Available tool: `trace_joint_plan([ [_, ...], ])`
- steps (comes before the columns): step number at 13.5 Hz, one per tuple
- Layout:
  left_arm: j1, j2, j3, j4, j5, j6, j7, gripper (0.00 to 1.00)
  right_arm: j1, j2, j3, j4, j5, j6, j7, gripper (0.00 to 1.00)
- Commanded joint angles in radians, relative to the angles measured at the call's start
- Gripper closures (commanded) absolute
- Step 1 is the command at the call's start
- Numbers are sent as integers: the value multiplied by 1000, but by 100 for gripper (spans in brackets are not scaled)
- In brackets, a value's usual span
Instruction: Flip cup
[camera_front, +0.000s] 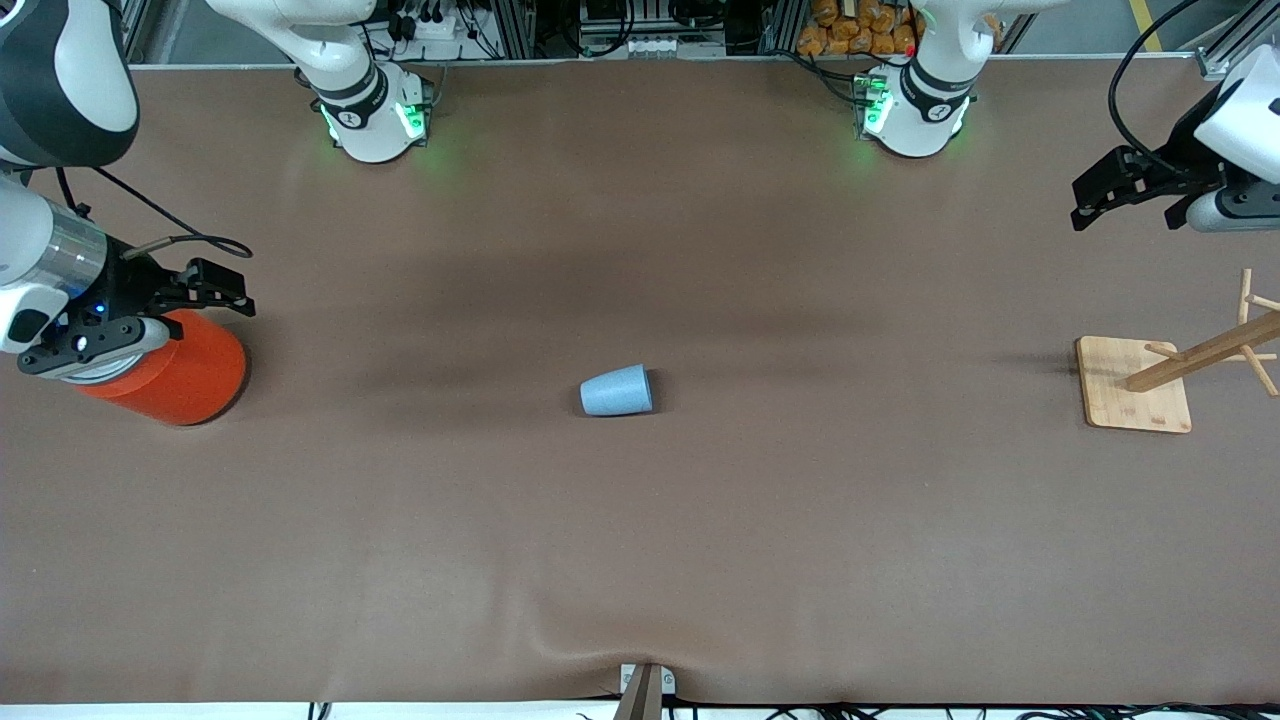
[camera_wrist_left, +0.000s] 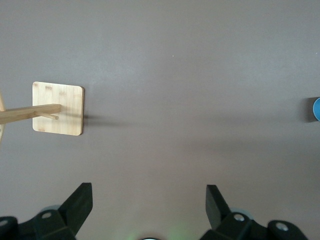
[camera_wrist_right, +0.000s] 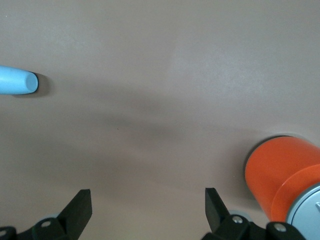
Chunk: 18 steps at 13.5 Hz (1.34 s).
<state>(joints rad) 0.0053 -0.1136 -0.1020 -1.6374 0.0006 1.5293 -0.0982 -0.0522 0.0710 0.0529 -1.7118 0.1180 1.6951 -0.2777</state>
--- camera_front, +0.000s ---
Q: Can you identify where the light blue plastic cup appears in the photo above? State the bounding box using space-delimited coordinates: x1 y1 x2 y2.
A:
579 364 655 419

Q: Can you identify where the orange can with grey lid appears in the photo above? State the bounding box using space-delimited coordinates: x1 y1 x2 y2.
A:
72 307 249 429

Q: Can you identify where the wooden mug tree rack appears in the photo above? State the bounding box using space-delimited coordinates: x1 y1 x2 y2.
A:
1075 267 1280 435

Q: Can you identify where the pile of orange bread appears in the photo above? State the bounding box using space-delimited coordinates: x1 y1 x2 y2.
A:
796 0 923 59

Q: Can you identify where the white power strip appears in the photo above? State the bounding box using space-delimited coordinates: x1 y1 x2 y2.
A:
396 0 473 44

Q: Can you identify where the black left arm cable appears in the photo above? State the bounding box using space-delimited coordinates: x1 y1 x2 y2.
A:
1106 0 1203 169

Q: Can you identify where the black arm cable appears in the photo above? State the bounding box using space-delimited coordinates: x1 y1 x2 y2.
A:
1106 0 1203 169
55 165 254 261

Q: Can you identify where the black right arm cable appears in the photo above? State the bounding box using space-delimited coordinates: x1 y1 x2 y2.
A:
55 165 254 261

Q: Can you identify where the aluminium frame profile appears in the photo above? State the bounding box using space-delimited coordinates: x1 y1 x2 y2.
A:
1194 0 1280 83

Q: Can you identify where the grey metal post bracket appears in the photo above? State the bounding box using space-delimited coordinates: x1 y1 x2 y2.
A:
612 661 678 720

